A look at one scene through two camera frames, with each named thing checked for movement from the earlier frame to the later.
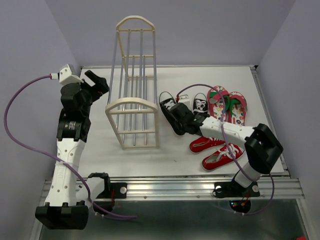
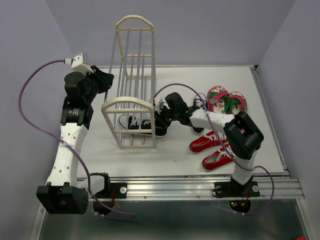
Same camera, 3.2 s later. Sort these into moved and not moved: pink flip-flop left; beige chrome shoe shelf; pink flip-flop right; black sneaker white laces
Moved: black sneaker white laces
Not moved: pink flip-flop right; beige chrome shoe shelf; pink flip-flop left
